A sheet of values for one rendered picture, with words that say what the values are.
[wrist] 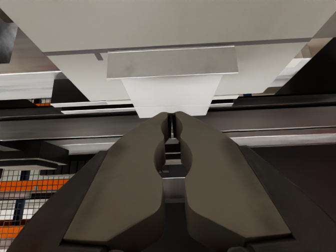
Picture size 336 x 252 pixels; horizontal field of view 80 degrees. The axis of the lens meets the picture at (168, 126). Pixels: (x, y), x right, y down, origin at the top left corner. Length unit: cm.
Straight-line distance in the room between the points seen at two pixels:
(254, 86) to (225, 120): 28
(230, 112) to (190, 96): 29
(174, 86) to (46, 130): 41
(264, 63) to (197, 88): 6
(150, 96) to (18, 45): 16
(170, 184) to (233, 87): 11
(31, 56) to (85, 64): 11
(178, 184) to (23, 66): 20
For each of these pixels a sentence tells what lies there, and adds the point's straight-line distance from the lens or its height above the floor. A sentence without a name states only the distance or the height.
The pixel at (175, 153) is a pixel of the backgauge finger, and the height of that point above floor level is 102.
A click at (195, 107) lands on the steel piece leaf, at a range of 24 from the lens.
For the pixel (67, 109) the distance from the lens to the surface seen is 26.
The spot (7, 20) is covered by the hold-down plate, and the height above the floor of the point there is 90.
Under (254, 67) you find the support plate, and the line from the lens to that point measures 18.
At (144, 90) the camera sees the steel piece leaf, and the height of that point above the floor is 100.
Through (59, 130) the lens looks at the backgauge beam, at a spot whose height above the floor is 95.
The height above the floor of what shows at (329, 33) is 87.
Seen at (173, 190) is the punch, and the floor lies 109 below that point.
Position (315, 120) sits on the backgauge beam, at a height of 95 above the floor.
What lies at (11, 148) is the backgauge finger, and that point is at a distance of 50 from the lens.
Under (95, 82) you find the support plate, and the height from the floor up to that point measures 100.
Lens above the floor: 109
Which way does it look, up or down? 18 degrees down
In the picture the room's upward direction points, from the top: 178 degrees clockwise
